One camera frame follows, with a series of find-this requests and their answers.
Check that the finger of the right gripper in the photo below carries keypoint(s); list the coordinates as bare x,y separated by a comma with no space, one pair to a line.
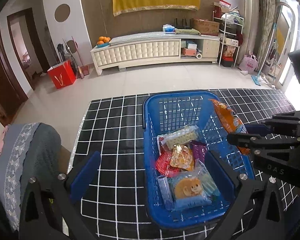
260,129

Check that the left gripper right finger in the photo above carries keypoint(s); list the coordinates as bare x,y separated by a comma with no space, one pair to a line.
223,176

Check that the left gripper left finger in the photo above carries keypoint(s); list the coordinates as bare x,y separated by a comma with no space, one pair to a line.
82,175

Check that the orange chip bag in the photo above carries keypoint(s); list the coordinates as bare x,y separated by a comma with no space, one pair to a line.
230,121

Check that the purple chip bag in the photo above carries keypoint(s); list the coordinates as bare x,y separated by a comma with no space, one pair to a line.
199,150

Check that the orange red snack packet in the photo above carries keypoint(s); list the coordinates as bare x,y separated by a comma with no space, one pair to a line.
182,157

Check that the green onion cracker packet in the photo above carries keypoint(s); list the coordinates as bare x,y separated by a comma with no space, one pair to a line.
182,136

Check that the blue hamster snack packet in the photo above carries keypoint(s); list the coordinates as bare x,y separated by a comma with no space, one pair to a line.
192,189

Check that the black white grid tablecloth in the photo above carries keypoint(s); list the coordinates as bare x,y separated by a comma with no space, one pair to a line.
114,205

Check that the blue floor mop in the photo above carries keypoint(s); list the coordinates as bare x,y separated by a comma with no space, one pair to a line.
265,54

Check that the grey lace sofa cover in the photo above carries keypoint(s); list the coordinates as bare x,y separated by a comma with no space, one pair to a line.
29,150

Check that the blue plastic basket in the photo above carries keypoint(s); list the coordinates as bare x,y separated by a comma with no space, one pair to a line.
166,112

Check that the pink gift bag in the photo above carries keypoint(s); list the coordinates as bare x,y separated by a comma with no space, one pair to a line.
249,63

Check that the white metal shelf rack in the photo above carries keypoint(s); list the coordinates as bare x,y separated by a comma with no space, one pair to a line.
231,25

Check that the red gift box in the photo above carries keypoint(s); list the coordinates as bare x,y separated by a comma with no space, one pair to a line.
62,74

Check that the brown wooden door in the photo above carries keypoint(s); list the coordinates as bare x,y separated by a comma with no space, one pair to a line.
12,95

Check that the cardboard box on cabinet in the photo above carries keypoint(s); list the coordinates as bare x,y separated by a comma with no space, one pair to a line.
205,27

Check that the blue tissue box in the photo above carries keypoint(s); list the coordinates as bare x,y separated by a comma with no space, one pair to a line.
167,28

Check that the tall white air conditioner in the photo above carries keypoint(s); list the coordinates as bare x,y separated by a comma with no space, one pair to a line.
251,15

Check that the white tufted TV cabinet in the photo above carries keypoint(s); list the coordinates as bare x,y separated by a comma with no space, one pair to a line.
155,48

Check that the oranges in blue bowl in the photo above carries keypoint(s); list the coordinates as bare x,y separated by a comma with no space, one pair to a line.
103,41

